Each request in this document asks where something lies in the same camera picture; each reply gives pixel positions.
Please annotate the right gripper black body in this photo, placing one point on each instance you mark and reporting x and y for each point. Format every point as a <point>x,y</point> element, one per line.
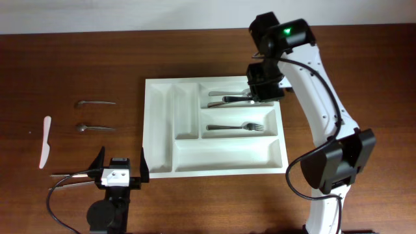
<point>262,78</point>

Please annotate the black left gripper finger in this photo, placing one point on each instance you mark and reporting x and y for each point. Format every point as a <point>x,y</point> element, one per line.
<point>144,170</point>
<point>96,167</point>

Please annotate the metal table knife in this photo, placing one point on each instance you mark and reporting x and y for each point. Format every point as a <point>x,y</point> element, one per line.
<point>73,185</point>
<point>66,175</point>

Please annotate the large metal spoon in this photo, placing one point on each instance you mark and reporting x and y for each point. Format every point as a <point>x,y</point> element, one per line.
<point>245,92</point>
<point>219,103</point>

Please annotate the metal fork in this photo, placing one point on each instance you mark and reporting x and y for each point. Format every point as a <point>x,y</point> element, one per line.
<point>248,127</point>
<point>232,99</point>

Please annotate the metal teaspoon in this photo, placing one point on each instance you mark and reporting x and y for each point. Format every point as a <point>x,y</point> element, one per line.
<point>83,127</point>
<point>83,102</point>

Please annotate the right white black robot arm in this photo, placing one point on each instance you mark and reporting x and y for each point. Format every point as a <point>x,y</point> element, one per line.
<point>342,150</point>

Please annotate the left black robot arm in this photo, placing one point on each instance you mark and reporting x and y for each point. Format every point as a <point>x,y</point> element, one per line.
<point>110,214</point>

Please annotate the white plastic knife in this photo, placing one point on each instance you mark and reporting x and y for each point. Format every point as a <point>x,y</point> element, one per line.
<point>45,146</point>

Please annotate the white cutlery organizer tray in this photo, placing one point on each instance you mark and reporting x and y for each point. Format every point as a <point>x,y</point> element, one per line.
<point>177,144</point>

